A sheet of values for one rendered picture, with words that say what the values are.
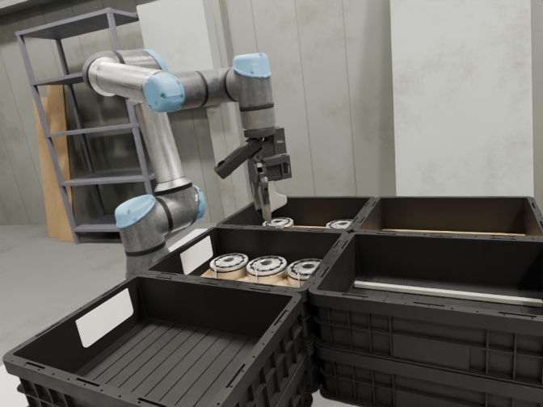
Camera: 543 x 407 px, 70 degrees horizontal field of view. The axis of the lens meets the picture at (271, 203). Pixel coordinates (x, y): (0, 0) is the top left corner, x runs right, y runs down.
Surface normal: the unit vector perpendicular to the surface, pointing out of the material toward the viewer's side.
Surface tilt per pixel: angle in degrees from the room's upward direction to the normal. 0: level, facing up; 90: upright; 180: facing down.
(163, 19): 90
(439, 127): 76
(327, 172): 90
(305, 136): 90
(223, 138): 90
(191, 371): 0
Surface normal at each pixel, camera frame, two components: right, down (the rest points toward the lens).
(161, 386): -0.13, -0.95
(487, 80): -0.35, 0.06
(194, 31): -0.33, 0.29
